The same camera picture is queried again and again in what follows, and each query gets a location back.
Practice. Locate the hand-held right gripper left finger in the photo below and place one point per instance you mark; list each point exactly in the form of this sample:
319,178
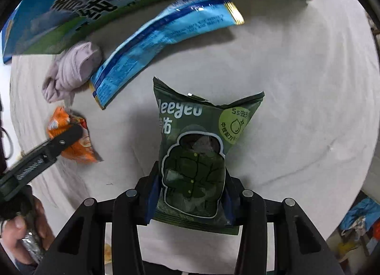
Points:
152,196

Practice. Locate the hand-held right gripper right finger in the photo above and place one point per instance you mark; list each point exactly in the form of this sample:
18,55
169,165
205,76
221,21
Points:
230,203

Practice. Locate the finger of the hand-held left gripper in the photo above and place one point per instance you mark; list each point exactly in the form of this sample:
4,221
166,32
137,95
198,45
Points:
63,140

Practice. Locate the orange snack packet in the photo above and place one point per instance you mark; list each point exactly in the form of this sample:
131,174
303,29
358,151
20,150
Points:
77,141

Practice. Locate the green wipes packet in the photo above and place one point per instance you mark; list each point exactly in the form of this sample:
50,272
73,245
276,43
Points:
193,156

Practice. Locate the person's left hand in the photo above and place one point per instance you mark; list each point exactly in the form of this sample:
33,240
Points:
25,233

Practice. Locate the lilac cloth bundle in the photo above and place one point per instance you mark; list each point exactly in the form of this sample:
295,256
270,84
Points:
71,71

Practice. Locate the blue cloth pile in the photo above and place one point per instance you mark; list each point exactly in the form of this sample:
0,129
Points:
357,218

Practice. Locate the light blue snack packet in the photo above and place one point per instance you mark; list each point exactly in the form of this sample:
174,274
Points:
154,43

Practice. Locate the blue green milk carton box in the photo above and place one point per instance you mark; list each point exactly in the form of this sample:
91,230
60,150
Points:
118,5

